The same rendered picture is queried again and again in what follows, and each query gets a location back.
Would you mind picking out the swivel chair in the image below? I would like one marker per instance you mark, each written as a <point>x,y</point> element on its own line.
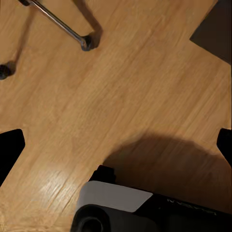
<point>86,42</point>

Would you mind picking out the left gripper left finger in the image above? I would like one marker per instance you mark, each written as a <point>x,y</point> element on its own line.
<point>12,144</point>

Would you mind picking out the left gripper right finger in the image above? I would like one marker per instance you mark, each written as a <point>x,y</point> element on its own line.
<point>224,143</point>

